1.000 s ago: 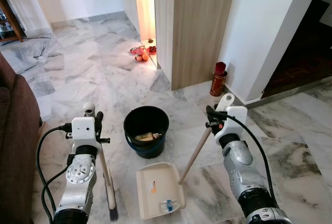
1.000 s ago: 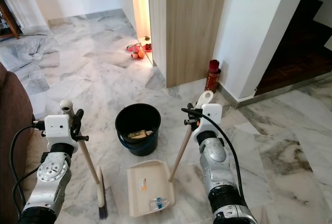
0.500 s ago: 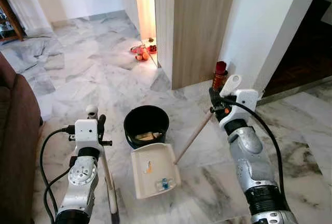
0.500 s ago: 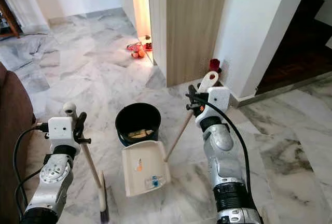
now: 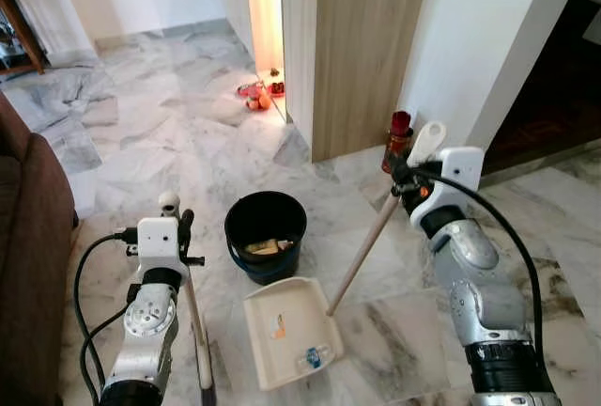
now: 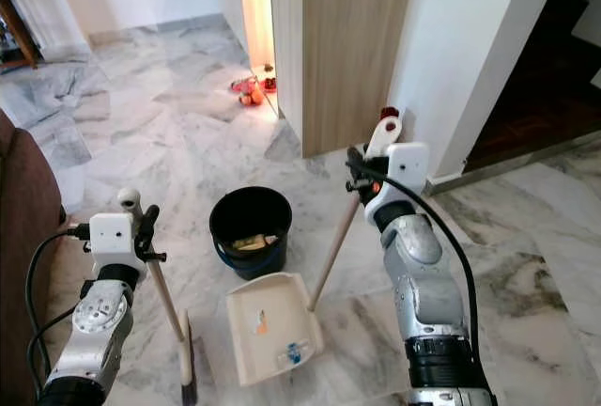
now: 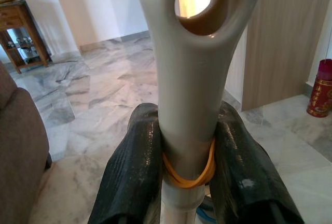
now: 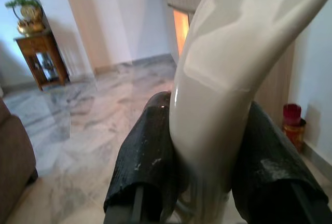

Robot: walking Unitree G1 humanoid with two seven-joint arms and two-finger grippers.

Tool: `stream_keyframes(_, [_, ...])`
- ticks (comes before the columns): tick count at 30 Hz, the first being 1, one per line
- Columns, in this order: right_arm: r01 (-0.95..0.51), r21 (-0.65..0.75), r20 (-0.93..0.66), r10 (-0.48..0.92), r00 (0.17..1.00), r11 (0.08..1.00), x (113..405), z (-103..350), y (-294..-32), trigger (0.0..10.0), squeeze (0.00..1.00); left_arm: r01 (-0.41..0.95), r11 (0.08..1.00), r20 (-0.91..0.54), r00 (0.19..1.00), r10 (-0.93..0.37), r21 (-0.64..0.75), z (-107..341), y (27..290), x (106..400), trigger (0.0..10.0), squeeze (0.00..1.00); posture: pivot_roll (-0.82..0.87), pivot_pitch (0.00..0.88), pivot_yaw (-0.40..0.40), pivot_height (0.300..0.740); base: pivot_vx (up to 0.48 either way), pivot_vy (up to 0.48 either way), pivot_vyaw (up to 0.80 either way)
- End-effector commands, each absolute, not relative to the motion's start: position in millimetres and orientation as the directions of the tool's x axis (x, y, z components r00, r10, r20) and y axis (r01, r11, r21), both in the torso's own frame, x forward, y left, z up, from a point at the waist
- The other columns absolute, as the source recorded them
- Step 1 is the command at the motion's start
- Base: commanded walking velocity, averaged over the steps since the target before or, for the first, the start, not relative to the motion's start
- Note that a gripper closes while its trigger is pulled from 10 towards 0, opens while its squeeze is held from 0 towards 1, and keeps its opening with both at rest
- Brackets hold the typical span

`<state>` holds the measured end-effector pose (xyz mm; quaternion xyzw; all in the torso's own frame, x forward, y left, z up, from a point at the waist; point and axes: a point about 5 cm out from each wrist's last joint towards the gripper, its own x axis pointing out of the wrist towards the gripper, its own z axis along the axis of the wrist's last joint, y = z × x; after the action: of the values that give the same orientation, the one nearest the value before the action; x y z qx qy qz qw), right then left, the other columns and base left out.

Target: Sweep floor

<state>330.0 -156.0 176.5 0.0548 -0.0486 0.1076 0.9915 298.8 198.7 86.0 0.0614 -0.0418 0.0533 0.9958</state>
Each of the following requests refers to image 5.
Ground wooden-handled broom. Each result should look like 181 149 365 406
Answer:
157 191 220 406

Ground cream long-handled dustpan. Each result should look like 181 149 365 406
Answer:
242 121 449 392

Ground red bottle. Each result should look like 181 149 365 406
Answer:
383 110 416 175

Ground yellowish rubbish scraps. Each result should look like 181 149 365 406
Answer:
246 237 285 258

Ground black plastic bucket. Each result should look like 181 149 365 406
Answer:
223 190 309 286

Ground wooden cabinet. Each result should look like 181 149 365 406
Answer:
216 0 434 164

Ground orange fruit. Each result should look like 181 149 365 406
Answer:
242 86 273 113

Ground small red altar cup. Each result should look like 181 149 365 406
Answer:
268 68 286 99

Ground brown sofa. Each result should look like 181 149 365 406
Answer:
0 96 79 406

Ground wooden furniture leg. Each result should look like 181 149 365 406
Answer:
0 0 46 78

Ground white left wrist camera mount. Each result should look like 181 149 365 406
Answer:
136 216 189 282

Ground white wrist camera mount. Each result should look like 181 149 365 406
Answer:
136 216 189 282
411 148 485 230

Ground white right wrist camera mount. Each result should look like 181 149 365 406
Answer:
411 148 485 230

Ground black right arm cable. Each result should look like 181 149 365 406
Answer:
413 169 547 355

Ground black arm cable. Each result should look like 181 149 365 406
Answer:
413 169 547 355
73 227 142 403

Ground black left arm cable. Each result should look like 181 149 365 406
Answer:
73 227 142 403

